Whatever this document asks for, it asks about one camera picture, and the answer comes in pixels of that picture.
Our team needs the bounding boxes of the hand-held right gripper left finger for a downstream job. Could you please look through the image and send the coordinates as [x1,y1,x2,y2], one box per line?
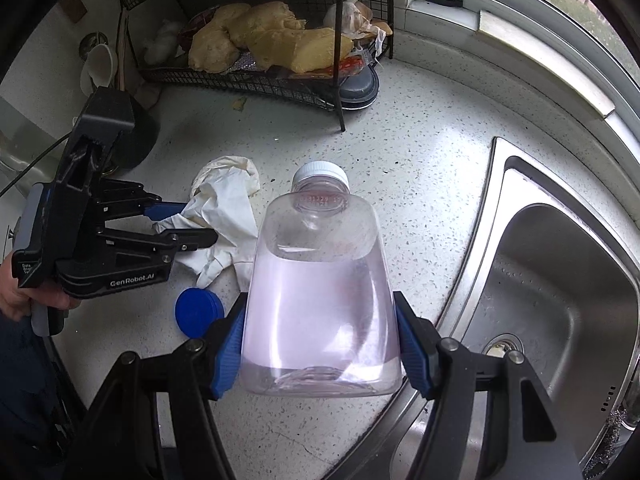
[65,292,248,480]

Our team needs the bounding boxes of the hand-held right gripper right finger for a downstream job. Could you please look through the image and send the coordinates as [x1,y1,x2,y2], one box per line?
[395,291,583,480]

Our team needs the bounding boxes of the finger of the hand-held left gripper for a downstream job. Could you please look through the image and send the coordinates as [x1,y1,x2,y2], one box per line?
[97,178,188,222]
[95,228,219,264]

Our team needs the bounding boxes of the white rubber glove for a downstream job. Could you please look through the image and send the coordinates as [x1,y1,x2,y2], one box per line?
[152,156,262,290]

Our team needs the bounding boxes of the clear bottle with pink liquid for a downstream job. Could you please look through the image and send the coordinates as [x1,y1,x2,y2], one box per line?
[239,160,405,398]

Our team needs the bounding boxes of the person's left hand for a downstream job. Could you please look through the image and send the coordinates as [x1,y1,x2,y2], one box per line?
[0,252,83,322]

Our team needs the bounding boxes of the blue bottle lid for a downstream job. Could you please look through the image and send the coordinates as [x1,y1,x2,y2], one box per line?
[175,287,226,339]

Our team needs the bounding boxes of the dark utensil cup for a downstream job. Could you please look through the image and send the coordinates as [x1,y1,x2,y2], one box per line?
[107,87,162,171]

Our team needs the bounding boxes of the stainless steel sink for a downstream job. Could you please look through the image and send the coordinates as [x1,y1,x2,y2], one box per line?
[320,136,640,480]

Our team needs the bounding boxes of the white plastic spoon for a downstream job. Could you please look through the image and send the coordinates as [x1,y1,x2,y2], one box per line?
[80,44,117,95]

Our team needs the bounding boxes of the white garlic bulb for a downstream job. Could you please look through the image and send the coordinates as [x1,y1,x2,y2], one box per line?
[144,20,188,65]

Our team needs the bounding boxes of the wooden chopsticks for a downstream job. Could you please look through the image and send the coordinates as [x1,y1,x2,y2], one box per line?
[115,7,133,93]

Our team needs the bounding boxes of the dark steel wool scrubber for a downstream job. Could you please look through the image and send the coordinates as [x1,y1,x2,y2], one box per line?
[582,407,633,478]

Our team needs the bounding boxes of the dark round lid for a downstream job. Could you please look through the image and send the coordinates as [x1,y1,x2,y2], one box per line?
[340,65,382,110]

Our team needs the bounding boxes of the red food packet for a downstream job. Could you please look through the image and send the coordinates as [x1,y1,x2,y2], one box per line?
[330,56,368,73]

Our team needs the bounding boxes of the garlic bulb with husk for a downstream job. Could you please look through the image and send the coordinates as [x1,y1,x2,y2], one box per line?
[322,0,373,36]

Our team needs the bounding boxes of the thin black cable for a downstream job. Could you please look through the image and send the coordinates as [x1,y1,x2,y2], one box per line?
[0,127,76,196]

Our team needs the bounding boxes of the white window frame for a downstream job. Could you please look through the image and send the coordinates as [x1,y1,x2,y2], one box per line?
[400,0,640,126]

